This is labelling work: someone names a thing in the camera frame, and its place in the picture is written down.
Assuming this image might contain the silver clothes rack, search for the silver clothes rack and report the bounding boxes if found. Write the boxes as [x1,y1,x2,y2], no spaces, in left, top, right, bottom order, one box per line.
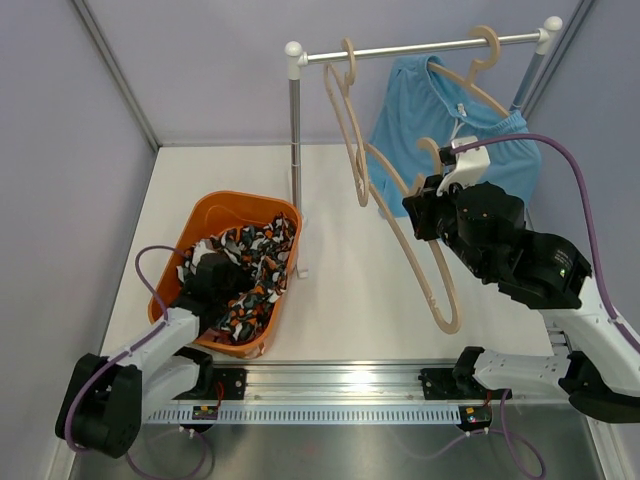
[284,16,563,279]

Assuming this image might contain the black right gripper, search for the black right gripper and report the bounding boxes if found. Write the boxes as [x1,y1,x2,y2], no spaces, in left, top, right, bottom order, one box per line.
[405,172,491,280]

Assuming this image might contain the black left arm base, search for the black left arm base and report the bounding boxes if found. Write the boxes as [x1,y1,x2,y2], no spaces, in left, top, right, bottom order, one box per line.
[175,367,247,401]

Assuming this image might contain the aluminium front rail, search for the aluminium front rail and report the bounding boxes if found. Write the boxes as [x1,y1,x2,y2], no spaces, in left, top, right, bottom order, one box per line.
[139,363,609,405]

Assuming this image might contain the wooden hanger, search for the wooden hanger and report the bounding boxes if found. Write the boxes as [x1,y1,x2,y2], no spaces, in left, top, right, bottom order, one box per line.
[323,37,370,207]
[427,25,510,118]
[349,140,462,335]

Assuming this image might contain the orange camouflage shorts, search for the orange camouflage shorts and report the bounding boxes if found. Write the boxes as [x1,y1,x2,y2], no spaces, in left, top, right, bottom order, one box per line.
[171,212,296,345]

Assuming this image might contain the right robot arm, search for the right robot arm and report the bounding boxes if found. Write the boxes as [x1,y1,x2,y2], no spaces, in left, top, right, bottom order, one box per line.
[402,175,639,424]

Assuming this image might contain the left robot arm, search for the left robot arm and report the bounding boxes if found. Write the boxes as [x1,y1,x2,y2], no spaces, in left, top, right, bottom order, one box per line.
[55,253,253,458]

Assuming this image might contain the orange plastic basket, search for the orange plastic basket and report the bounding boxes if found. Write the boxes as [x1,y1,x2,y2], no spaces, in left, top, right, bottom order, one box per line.
[148,191,302,359]

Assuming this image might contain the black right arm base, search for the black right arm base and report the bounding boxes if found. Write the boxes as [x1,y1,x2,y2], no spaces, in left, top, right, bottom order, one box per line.
[418,367,505,401]

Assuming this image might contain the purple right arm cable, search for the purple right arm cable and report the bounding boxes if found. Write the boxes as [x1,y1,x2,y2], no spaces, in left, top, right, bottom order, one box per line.
[399,133,640,480]

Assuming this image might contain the blue shorts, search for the blue shorts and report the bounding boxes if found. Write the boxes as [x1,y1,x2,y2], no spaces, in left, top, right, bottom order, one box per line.
[368,55,542,203]

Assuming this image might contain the white slotted cable duct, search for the white slotted cable duct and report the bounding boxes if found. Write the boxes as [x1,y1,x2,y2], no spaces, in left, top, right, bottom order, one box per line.
[146,403,493,425]

